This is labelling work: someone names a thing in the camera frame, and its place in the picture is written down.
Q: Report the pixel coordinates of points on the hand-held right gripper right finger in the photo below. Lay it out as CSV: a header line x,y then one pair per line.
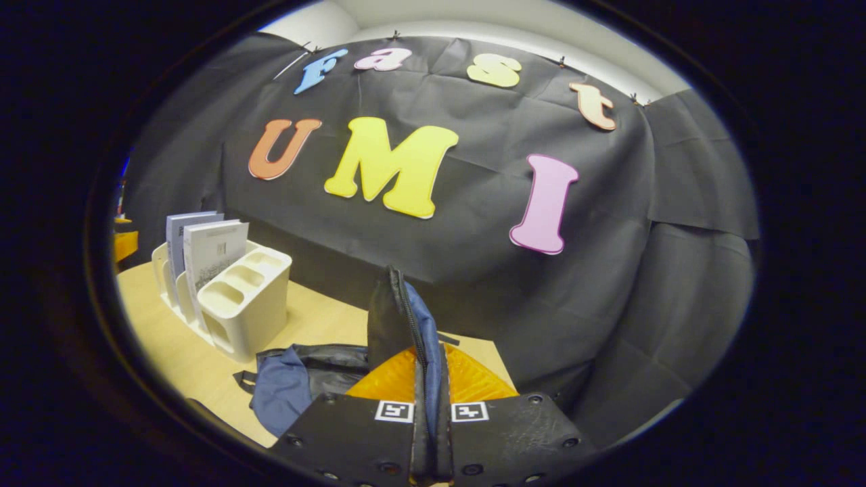
x,y
514,433

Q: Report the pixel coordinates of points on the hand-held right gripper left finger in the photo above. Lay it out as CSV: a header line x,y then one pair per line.
x,y
352,433

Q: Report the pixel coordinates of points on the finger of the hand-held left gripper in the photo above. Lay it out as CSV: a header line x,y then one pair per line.
x,y
126,245

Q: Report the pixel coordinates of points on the grey-blue cover book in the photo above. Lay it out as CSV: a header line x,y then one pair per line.
x,y
179,237

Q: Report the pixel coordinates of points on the blue schoolbag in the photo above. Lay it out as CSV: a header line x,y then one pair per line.
x,y
287,385

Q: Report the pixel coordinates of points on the white cover book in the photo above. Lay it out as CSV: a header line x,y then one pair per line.
x,y
213,253

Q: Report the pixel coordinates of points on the white plastic bookshelf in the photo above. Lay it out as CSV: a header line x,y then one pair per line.
x,y
250,318

